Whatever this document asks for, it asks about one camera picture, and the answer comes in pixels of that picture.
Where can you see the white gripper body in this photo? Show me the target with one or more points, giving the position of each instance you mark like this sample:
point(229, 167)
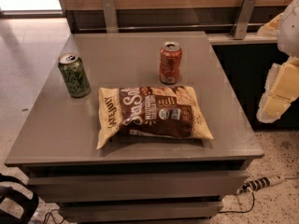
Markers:
point(289, 32)

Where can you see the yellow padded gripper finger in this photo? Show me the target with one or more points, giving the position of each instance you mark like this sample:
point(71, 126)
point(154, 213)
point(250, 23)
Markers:
point(270, 29)
point(281, 89)

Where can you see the green soda can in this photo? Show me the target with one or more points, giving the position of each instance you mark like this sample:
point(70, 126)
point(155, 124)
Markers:
point(73, 73)

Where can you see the orange soda can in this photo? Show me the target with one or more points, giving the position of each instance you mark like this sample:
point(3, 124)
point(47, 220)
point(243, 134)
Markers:
point(170, 59)

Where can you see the white power strip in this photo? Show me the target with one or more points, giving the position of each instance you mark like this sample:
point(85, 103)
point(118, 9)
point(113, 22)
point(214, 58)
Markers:
point(261, 183)

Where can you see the brown yellow chip bag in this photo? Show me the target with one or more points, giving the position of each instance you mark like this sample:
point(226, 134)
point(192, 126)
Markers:
point(152, 111)

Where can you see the grey lower drawer front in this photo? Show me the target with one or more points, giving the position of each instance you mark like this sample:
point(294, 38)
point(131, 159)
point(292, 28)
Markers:
point(140, 212)

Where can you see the grey drawer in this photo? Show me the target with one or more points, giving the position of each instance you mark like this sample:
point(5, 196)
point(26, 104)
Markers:
point(140, 212)
point(101, 188)

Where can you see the grey upper drawer front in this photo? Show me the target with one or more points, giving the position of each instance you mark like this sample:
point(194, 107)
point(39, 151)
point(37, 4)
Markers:
point(101, 188)

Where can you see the right metal bracket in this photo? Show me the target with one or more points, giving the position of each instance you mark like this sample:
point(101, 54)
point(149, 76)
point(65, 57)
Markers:
point(240, 27)

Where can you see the metal bracket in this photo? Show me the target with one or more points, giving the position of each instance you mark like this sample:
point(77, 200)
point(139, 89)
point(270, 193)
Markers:
point(240, 27)
point(110, 16)

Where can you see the left metal bracket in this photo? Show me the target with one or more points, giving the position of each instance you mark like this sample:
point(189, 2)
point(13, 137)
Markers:
point(110, 16)

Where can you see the black chair frame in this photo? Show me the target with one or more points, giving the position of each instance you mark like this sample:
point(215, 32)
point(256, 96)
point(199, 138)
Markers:
point(28, 205)

